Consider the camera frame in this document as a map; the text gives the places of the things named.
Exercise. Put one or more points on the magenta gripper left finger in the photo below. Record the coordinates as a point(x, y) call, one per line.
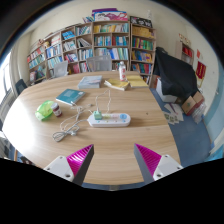
point(74, 167)

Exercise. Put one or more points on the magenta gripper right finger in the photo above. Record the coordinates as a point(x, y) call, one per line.
point(154, 166)

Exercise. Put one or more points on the green charger plug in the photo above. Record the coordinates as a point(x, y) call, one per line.
point(97, 115)

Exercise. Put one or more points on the papers on floor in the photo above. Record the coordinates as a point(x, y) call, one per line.
point(174, 113)

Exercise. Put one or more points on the white power strip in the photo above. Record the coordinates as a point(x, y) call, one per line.
point(110, 120)

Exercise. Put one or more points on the small red-label jar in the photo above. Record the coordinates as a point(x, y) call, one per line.
point(56, 109)

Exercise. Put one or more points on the green plastic container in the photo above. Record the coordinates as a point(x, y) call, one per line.
point(44, 110)

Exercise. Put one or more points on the white storage box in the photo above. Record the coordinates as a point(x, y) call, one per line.
point(165, 96)

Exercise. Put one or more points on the teal book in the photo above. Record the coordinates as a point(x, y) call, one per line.
point(70, 96)

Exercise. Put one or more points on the cardboard box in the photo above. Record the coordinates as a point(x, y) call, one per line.
point(192, 103)

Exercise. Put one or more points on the grey book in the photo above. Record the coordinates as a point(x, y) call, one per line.
point(90, 82)

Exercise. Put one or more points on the yellow notepad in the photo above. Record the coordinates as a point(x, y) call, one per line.
point(136, 81)

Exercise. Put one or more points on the yellow book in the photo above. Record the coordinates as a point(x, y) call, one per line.
point(116, 84)

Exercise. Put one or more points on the black cloth-covered object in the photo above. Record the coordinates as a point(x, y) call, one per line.
point(177, 76)

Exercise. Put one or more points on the dark blue chair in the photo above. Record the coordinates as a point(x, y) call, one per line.
point(20, 86)

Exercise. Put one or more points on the grey chair at left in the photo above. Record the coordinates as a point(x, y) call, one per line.
point(60, 69)

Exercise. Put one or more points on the white pink bottle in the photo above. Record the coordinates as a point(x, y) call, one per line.
point(122, 71)

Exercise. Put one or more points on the grey mesh chair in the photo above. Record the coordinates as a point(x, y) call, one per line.
point(99, 63)

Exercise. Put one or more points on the wooden bookshelf with books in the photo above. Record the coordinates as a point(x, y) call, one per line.
point(125, 41)

